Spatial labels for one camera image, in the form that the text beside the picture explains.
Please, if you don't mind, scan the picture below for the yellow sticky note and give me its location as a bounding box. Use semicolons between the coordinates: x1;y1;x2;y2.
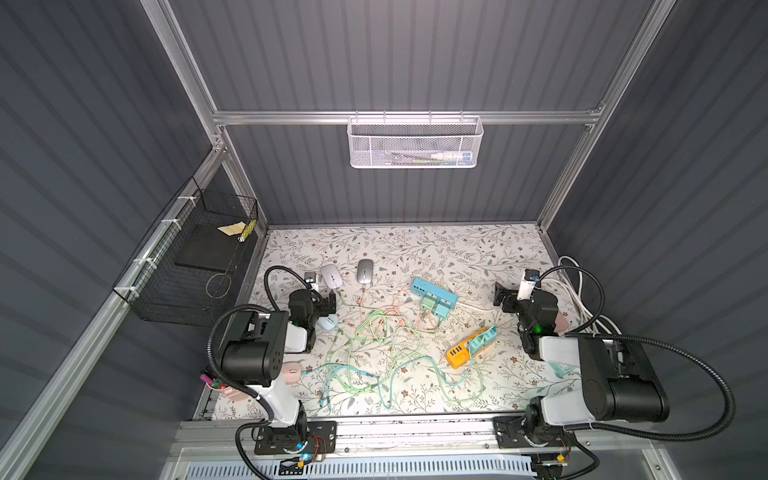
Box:
218;222;247;236

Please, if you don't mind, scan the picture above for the orange power strip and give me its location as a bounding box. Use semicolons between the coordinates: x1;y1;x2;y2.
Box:
445;327;488;369

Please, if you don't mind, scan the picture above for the pink pen cup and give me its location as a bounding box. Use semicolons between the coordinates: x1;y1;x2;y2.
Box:
199;371;250;402

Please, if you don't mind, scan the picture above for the pink charging cable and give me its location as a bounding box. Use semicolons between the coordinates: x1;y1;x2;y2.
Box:
357;283;442;334

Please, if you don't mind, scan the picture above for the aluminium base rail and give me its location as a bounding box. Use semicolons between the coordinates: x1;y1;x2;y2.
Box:
173;410;661;463

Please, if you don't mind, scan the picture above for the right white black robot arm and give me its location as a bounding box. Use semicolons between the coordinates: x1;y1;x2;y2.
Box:
493;267;736;447

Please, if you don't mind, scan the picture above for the teal charger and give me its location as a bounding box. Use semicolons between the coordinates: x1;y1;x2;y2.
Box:
468;325;498;357

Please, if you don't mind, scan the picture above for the white wireless mouse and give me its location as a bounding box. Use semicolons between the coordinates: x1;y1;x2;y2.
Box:
320;263;344;290

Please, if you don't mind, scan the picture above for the white power cord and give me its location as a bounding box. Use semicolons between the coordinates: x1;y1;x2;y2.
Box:
455;256;623;337

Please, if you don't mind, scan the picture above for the teal charging cable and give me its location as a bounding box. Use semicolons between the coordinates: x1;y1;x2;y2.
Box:
302;359;385;412

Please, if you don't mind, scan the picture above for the white wire mesh basket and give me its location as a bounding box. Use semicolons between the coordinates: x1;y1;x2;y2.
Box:
346;114;484;169

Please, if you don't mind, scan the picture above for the pink wireless mouse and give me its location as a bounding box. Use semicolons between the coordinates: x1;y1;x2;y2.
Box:
281;362;304;385

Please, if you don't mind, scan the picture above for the teal charger plug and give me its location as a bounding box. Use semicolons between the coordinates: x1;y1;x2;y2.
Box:
432;302;453;321

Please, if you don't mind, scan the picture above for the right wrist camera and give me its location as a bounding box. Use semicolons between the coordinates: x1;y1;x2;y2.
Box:
517;269;541;301

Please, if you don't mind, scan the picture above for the pink power strip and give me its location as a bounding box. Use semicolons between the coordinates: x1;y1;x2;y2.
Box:
554;312;570;335

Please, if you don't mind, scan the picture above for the blue power strip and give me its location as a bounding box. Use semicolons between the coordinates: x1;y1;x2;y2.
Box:
410;278;458;309

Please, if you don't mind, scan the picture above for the silver grey wireless mouse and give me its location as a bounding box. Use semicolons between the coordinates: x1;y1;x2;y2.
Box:
356;258;374;285

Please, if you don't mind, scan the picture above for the black notebook in basket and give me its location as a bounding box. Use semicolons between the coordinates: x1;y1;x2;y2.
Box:
174;225;245;273

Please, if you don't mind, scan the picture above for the light blue wireless mouse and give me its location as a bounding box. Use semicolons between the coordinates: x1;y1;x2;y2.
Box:
316;314;339;331

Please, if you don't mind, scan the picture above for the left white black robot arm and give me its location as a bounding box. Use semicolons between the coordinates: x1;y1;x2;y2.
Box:
206;265;343;453

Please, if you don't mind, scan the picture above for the black wire wall basket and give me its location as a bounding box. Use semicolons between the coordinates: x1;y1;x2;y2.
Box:
113;179;259;327

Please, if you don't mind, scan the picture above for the light green charger plug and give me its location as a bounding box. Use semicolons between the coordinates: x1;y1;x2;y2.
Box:
420;297;438;312

